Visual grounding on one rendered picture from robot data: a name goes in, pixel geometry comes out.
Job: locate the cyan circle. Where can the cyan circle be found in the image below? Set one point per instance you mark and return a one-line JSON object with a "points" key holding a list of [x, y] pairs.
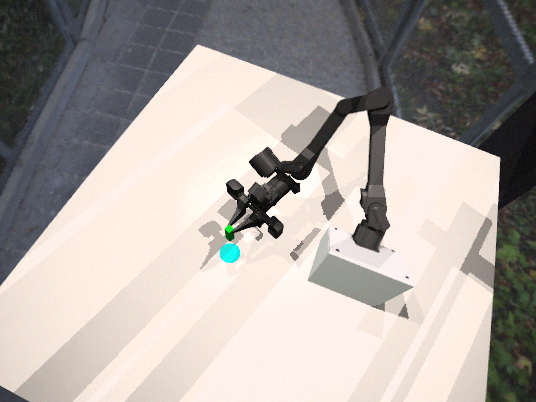
{"points": [[229, 253]]}

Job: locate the green post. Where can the green post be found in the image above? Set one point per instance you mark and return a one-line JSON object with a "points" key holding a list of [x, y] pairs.
{"points": [[228, 233]]}

